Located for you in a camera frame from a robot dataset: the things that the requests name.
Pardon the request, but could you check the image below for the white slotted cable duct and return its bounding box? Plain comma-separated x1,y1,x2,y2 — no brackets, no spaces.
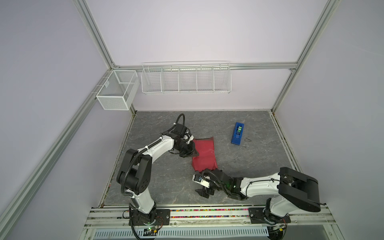
93,227,270,240

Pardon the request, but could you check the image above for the small white mesh basket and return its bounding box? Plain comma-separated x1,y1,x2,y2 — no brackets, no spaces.
96,70,140,111

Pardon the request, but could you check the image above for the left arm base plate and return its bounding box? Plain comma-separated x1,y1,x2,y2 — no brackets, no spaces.
130,209,171,226

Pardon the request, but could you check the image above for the aluminium front rail frame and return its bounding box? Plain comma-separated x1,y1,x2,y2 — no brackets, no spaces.
80,204,344,240

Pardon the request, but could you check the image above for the blue tape dispenser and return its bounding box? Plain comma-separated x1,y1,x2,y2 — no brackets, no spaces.
231,122,244,146

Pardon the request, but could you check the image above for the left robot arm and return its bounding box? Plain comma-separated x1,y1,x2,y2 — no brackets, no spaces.
117,114,199,223

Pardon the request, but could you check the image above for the dark red wrapping paper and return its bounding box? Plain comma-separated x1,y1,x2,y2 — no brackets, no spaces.
192,137,218,172

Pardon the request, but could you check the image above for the long white wire basket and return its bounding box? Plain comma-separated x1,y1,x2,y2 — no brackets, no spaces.
141,61,232,94

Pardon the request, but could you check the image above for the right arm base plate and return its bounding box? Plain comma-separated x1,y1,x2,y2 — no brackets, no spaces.
249,208,291,225

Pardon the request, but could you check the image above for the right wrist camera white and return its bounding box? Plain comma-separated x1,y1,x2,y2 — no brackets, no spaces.
193,174,210,188

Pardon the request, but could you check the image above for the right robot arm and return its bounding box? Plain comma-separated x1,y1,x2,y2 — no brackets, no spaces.
193,167,321,225

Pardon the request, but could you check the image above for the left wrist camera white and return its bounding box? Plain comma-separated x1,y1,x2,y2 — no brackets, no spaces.
183,134,194,144

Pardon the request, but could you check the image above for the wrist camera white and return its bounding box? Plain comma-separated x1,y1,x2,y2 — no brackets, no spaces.
183,134,194,144
193,174,210,188

